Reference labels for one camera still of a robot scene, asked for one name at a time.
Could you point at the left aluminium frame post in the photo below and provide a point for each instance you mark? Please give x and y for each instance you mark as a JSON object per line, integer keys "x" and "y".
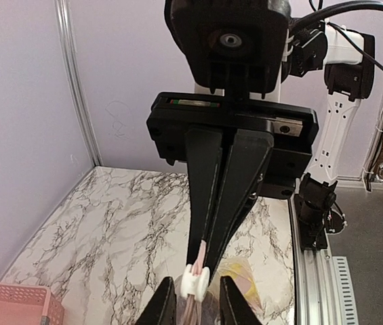
{"x": 69, "y": 53}

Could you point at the clear zip top bag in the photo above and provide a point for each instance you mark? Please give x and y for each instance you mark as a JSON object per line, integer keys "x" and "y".
{"x": 198, "y": 292}

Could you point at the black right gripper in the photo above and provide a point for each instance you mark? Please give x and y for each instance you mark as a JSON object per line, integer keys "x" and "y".
{"x": 233, "y": 141}

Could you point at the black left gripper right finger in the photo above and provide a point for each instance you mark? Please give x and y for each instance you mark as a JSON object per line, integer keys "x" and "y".
{"x": 234, "y": 309}

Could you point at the yellow fake bell pepper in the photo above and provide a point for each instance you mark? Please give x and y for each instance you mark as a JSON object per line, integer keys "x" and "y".
{"x": 240, "y": 271}

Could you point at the pink plastic basket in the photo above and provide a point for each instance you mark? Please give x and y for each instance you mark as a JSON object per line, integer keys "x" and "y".
{"x": 20, "y": 304}

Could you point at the front aluminium rail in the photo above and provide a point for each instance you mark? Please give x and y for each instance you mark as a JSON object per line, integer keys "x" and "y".
{"x": 324, "y": 293}

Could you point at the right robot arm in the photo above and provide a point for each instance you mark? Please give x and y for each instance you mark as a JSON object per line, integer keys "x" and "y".
{"x": 282, "y": 95}

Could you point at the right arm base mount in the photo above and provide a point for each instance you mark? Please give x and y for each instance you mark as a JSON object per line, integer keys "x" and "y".
{"x": 318, "y": 213}

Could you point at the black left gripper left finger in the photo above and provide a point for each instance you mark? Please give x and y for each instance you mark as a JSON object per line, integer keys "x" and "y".
{"x": 161, "y": 309}

